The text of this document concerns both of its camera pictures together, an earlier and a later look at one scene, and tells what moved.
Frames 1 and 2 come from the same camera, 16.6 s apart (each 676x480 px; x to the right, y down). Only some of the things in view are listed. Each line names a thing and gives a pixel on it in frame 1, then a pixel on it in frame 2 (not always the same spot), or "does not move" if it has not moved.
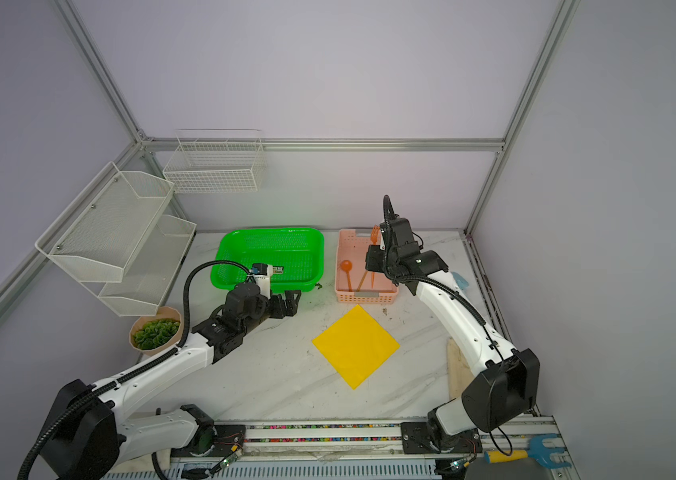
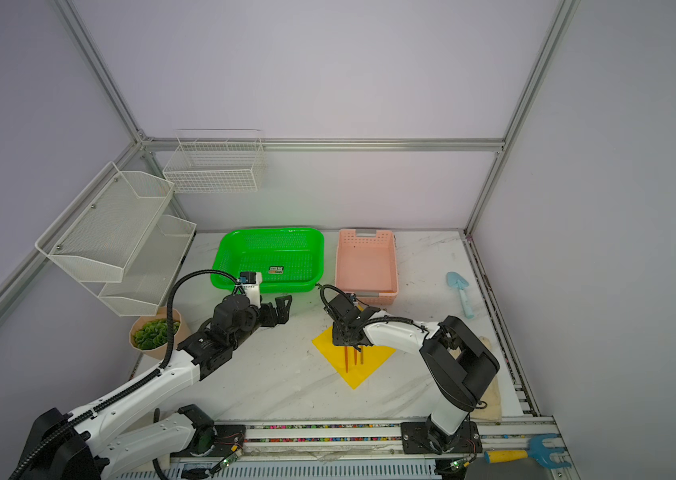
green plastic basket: x=299 y=251 does not move
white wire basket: x=217 y=160 does not move
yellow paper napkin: x=356 y=346 does not move
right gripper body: x=378 y=260 to x=338 y=335
